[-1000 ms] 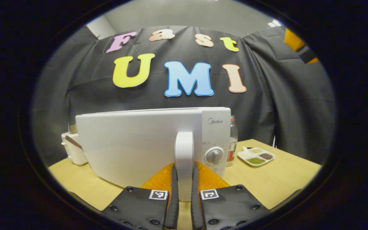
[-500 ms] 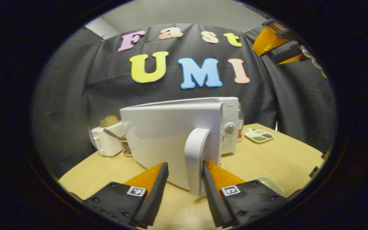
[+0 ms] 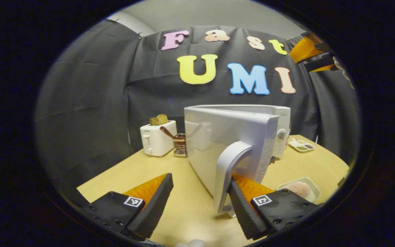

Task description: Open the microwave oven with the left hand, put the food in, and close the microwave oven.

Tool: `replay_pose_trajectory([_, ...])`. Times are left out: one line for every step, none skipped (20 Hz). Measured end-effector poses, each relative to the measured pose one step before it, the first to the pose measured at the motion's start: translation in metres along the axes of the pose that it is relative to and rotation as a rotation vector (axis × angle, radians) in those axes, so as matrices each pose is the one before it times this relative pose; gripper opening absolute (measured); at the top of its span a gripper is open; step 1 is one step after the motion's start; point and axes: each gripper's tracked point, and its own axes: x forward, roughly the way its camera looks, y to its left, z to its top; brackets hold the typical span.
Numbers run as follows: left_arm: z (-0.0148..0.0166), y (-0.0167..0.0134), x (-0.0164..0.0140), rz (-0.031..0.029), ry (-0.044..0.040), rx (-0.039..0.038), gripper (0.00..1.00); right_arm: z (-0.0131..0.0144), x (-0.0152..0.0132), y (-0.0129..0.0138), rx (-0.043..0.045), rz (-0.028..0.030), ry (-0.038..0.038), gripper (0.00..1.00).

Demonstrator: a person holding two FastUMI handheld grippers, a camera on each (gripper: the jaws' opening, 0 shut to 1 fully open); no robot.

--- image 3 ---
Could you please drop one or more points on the white microwave oven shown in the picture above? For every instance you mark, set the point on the white microwave oven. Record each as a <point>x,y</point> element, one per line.
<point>228,137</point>

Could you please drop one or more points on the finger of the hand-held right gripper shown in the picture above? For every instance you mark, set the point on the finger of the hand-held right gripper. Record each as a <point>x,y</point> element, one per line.
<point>303,49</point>
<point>321,61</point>

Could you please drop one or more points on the white divided dish of beans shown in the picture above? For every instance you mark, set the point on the white divided dish of beans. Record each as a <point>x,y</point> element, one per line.
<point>301,145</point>

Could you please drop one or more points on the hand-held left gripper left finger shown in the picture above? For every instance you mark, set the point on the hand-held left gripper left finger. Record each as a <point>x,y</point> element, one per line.
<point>153,206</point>

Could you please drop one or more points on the ribbed metal cup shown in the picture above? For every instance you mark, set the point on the ribbed metal cup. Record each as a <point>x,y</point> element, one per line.
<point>180,147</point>

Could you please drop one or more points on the pale green rectangular tray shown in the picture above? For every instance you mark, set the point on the pale green rectangular tray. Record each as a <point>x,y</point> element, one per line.
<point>315,188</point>

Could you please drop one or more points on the brown toast slice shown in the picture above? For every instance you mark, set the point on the brown toast slice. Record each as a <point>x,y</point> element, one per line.
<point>163,119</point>
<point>153,121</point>

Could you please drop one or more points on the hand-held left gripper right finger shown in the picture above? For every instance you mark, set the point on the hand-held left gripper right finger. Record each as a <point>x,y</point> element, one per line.
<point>245,209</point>

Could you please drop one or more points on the white toaster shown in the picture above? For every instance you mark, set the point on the white toaster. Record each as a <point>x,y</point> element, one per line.
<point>158,139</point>

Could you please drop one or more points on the orange bread roll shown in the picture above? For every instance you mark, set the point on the orange bread roll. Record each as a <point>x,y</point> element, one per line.
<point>298,189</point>

